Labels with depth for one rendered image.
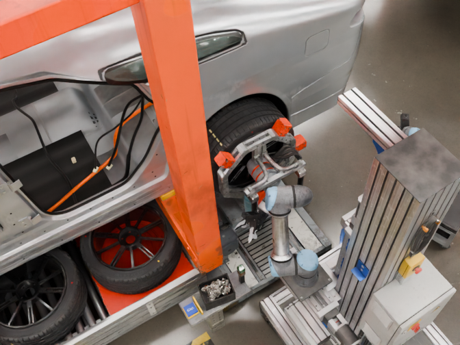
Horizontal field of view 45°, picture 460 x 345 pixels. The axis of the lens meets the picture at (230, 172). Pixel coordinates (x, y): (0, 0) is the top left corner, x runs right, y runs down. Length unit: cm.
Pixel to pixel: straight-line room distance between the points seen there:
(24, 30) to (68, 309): 224
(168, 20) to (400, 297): 168
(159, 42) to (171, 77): 18
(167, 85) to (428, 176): 102
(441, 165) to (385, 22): 373
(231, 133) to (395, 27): 289
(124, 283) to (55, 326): 48
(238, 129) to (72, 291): 145
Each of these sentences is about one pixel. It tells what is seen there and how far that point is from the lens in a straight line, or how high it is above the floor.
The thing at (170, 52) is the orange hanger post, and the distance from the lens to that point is 199.
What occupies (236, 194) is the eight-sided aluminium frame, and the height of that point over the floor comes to 70.
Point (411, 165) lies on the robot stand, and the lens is 218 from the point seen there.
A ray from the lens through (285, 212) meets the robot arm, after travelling 280.
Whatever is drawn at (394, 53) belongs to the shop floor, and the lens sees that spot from 553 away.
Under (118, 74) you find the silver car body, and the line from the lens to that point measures 280.
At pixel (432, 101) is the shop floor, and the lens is 520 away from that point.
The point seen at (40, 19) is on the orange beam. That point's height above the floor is 270.
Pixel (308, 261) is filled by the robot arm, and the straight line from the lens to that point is 300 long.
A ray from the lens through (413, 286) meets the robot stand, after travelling 283.
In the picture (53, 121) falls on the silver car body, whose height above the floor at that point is 91.
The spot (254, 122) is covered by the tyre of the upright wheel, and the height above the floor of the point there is 118.
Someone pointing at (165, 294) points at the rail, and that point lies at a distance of 371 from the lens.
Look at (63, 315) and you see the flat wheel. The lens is 365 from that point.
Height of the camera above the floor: 376
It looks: 56 degrees down
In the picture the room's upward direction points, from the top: 4 degrees counter-clockwise
